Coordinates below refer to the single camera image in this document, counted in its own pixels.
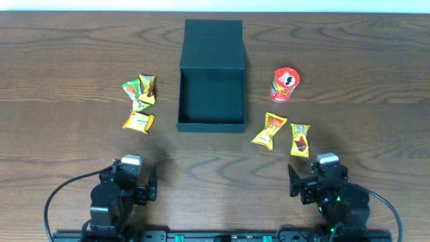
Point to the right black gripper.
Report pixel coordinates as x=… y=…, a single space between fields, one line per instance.
x=306 y=187

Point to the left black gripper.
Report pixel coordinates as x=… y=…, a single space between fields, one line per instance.
x=142 y=192

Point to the orange biscuit packet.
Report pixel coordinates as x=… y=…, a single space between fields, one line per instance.
x=139 y=122

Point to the red chips can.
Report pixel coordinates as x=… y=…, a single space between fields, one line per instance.
x=284 y=83

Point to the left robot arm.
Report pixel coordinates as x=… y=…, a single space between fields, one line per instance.
x=113 y=200

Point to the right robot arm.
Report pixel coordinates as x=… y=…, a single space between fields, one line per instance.
x=344 y=208

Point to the yellow Apollo chocolate packet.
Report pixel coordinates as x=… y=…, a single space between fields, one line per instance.
x=300 y=147

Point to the yellow orange snack packet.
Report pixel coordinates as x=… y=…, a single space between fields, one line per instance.
x=273 y=124

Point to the green snack packet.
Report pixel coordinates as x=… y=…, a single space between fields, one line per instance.
x=133 y=89

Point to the yellow-green chocolate snack packet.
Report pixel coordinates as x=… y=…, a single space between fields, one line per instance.
x=148 y=88

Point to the dark green open box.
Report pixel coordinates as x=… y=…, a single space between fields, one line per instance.
x=212 y=90

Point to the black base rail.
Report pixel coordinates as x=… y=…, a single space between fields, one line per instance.
x=289 y=235

